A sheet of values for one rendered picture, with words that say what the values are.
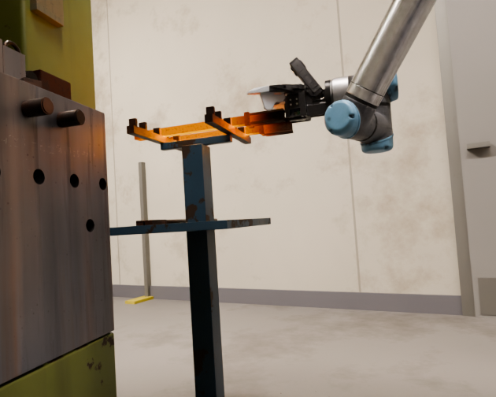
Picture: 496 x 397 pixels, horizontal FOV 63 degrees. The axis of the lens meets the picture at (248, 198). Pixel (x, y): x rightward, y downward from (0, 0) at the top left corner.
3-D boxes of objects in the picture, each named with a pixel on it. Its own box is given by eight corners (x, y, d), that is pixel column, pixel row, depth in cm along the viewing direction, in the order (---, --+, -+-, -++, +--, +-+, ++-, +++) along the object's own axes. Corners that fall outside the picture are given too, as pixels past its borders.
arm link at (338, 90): (346, 71, 97) (349, 81, 105) (327, 75, 98) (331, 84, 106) (349, 102, 97) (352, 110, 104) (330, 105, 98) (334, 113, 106)
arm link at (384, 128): (347, 152, 95) (344, 105, 96) (369, 155, 103) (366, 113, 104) (379, 146, 90) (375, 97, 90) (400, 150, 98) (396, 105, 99)
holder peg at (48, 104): (54, 116, 65) (54, 99, 65) (42, 112, 62) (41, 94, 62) (34, 119, 66) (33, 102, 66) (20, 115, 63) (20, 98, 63)
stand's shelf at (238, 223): (271, 224, 127) (270, 217, 127) (227, 228, 89) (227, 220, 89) (183, 229, 136) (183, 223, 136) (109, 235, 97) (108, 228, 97)
